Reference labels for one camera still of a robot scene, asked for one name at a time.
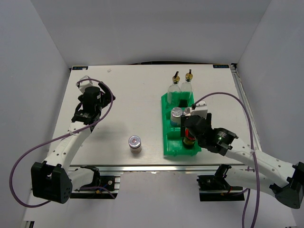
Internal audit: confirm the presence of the silver lid spice jar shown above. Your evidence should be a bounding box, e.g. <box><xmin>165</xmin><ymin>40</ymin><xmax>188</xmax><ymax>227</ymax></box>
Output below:
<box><xmin>183</xmin><ymin>107</ymin><xmax>191</xmax><ymax>116</ymax></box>

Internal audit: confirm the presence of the blue label white jar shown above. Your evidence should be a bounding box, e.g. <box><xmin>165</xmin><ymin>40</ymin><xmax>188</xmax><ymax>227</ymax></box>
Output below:
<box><xmin>170</xmin><ymin>107</ymin><xmax>183</xmax><ymax>127</ymax></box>

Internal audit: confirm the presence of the dark sauce glass bottle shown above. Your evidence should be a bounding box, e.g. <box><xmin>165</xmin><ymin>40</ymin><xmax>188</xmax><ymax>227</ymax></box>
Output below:
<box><xmin>179</xmin><ymin>69</ymin><xmax>193</xmax><ymax>107</ymax></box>

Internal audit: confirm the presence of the red lid sauce jar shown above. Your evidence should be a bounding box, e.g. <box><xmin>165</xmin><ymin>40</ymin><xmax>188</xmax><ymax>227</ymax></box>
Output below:
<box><xmin>182</xmin><ymin>129</ymin><xmax>196</xmax><ymax>149</ymax></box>

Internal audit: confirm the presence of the clear oil bottle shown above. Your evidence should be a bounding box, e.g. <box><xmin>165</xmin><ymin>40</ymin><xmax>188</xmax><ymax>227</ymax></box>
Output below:
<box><xmin>167</xmin><ymin>71</ymin><xmax>181</xmax><ymax>105</ymax></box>

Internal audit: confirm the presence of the small silver lid jar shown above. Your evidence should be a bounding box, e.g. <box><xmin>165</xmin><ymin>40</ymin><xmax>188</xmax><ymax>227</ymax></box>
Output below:
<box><xmin>128</xmin><ymin>135</ymin><xmax>142</xmax><ymax>154</ymax></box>

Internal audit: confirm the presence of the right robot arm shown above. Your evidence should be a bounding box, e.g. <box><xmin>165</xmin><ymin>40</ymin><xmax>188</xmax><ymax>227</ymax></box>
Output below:
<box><xmin>181</xmin><ymin>114</ymin><xmax>304</xmax><ymax>209</ymax></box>

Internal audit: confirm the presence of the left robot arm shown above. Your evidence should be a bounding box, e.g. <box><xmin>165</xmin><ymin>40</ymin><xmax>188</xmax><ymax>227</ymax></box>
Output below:
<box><xmin>31</xmin><ymin>82</ymin><xmax>115</xmax><ymax>204</ymax></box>

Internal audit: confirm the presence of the green divided bin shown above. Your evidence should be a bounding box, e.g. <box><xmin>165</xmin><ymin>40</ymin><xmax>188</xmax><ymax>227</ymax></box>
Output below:
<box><xmin>161</xmin><ymin>92</ymin><xmax>201</xmax><ymax>156</ymax></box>

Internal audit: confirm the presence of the left table logo sticker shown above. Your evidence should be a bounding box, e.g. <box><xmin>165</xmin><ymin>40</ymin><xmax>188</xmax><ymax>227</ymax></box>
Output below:
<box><xmin>72</xmin><ymin>66</ymin><xmax>88</xmax><ymax>70</ymax></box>

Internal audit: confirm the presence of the table logo sticker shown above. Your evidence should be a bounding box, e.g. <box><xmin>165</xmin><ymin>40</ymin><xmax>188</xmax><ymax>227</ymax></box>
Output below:
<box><xmin>213</xmin><ymin>64</ymin><xmax>230</xmax><ymax>69</ymax></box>
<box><xmin>72</xmin><ymin>66</ymin><xmax>88</xmax><ymax>70</ymax></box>

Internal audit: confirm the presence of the right table logo sticker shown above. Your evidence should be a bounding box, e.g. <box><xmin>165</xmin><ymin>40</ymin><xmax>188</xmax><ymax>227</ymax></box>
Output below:
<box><xmin>213</xmin><ymin>64</ymin><xmax>230</xmax><ymax>69</ymax></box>

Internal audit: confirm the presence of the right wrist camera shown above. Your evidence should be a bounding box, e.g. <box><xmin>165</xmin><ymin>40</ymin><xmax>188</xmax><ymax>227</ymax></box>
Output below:
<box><xmin>190</xmin><ymin>101</ymin><xmax>208</xmax><ymax>119</ymax></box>

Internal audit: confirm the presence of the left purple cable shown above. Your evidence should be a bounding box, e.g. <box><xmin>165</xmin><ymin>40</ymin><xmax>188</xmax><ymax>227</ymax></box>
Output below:
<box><xmin>9</xmin><ymin>78</ymin><xmax>117</xmax><ymax>208</ymax></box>

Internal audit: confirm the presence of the purple cable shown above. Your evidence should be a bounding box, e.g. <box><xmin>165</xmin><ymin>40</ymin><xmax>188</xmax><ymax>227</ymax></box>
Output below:
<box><xmin>191</xmin><ymin>92</ymin><xmax>261</xmax><ymax>228</ymax></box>
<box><xmin>9</xmin><ymin>78</ymin><xmax>117</xmax><ymax>208</ymax></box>

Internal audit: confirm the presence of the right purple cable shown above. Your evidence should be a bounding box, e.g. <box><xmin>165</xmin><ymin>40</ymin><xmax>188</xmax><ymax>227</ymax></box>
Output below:
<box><xmin>191</xmin><ymin>92</ymin><xmax>261</xmax><ymax>228</ymax></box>

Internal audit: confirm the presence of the right aluminium rail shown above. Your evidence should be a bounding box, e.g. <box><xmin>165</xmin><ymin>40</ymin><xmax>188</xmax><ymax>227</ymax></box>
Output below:
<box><xmin>229</xmin><ymin>63</ymin><xmax>262</xmax><ymax>151</ymax></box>

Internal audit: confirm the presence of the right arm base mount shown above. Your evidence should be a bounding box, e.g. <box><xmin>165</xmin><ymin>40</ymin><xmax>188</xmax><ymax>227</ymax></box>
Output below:
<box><xmin>197</xmin><ymin>175</ymin><xmax>245</xmax><ymax>202</ymax></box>

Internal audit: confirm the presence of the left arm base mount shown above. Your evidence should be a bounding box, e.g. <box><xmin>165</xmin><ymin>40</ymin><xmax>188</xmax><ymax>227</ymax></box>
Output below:
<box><xmin>68</xmin><ymin>165</ymin><xmax>121</xmax><ymax>200</ymax></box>

